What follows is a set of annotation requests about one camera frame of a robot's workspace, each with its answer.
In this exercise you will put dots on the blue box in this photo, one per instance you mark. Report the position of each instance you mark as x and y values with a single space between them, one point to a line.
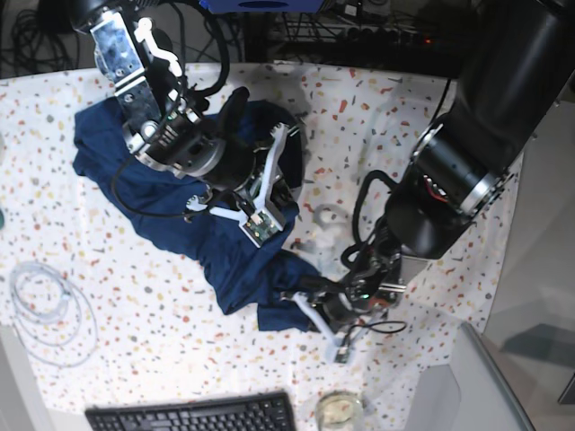
264 6

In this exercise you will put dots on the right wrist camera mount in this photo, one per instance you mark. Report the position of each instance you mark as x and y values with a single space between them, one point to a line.
247 205

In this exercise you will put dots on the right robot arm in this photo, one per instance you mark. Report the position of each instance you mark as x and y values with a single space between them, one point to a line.
148 78

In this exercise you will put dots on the black wire rack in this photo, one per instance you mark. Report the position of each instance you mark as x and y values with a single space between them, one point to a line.
337 26

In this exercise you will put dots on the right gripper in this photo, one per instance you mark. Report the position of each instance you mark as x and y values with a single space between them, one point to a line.
215 152

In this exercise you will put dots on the black computer keyboard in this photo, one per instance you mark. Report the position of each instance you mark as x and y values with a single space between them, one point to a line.
268 411

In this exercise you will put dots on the dark blue t-shirt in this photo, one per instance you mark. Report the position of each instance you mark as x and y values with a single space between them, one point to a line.
239 272

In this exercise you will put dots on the terrazzo pattern table cloth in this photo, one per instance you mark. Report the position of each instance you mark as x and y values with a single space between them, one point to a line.
108 318

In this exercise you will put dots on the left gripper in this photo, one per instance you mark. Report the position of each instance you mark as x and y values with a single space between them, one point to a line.
337 309

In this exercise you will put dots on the clear glass jar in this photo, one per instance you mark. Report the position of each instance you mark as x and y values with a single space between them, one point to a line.
340 411

